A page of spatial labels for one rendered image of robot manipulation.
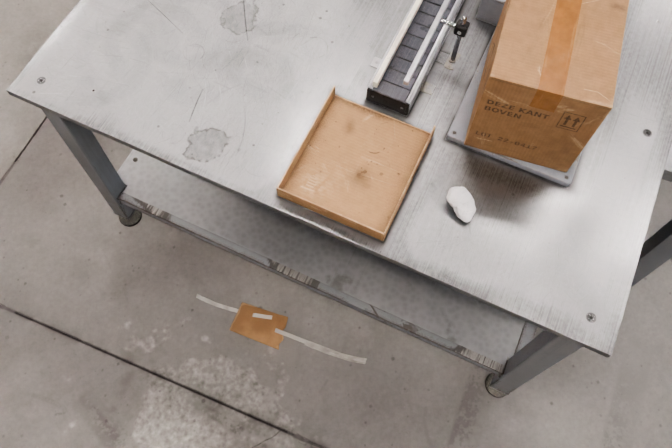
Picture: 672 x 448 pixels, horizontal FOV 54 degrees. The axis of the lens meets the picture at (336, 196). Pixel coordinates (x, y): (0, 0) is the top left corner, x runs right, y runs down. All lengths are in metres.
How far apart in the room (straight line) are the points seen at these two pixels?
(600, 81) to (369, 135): 0.52
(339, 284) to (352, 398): 0.38
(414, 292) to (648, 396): 0.84
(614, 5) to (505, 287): 0.63
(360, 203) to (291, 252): 0.65
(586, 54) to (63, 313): 1.80
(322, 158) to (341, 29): 0.38
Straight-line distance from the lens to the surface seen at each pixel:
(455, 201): 1.49
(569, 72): 1.40
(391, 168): 1.53
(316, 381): 2.22
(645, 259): 2.18
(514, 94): 1.38
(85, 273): 2.45
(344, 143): 1.56
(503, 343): 2.08
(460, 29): 1.61
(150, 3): 1.86
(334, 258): 2.09
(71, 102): 1.73
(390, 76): 1.61
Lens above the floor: 2.19
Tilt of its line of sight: 65 degrees down
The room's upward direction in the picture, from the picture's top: 2 degrees clockwise
